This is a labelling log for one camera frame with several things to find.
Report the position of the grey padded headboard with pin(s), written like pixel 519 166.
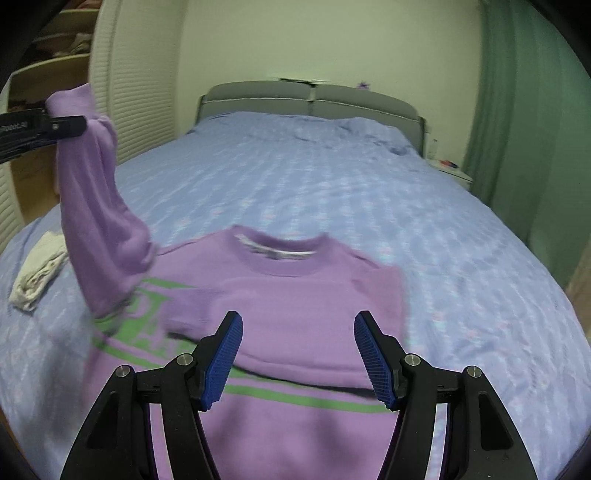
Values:
pixel 304 99

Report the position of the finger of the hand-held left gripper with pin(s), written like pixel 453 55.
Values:
pixel 46 128

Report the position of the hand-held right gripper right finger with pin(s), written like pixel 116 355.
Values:
pixel 375 357

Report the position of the folded white cloth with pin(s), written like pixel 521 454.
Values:
pixel 39 272

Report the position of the green curtain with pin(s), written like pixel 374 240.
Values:
pixel 521 120

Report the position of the blue pillow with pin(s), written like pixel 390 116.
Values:
pixel 369 131

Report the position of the open wardrobe shelves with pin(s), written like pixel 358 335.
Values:
pixel 51 50

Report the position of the bed with blue sheet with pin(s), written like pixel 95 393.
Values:
pixel 323 221

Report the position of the purple sweater with green stripes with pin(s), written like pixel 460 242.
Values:
pixel 286 323

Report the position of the white nightstand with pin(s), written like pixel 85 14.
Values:
pixel 450 170

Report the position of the white louvered wardrobe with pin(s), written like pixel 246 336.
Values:
pixel 134 74

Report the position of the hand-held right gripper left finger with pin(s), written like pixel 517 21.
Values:
pixel 220 359

